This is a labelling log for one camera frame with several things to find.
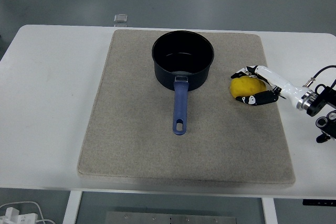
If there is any dark blue pot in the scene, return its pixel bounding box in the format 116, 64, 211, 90
151, 30, 215, 136

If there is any white power strip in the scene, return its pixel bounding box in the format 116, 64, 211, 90
0, 207, 38, 224

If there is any clear plastic block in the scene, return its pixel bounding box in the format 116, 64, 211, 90
113, 13, 129, 24

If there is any beige fabric mat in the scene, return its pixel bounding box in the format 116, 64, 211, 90
77, 29, 297, 189

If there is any yellow potato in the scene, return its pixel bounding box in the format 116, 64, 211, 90
229, 75, 267, 99

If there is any black table control panel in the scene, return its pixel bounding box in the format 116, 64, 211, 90
302, 198, 336, 206

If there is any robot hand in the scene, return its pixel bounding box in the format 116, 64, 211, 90
230, 65, 314, 110

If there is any white cable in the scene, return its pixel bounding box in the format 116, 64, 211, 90
0, 201, 55, 224

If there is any white table leg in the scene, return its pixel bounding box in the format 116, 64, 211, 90
261, 196, 278, 224
62, 190, 83, 224

